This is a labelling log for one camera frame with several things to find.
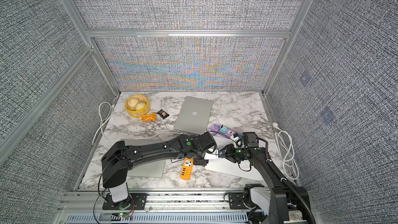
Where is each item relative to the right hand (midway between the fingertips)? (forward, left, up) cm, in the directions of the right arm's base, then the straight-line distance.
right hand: (221, 150), depth 83 cm
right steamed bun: (+32, +51, -1) cm, 60 cm away
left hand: (-3, +6, +2) cm, 7 cm away
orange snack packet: (+26, +45, -6) cm, 52 cm away
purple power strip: (+16, +1, -5) cm, 17 cm away
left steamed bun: (+36, +57, -2) cm, 67 cm away
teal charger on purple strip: (+13, -3, -1) cm, 13 cm away
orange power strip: (-8, +18, -5) cm, 20 cm away
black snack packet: (+28, +36, -7) cm, 47 cm away
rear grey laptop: (+27, +15, -8) cm, 32 cm away
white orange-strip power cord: (+20, +75, -7) cm, 78 cm away
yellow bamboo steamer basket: (+30, +57, -6) cm, 65 cm away
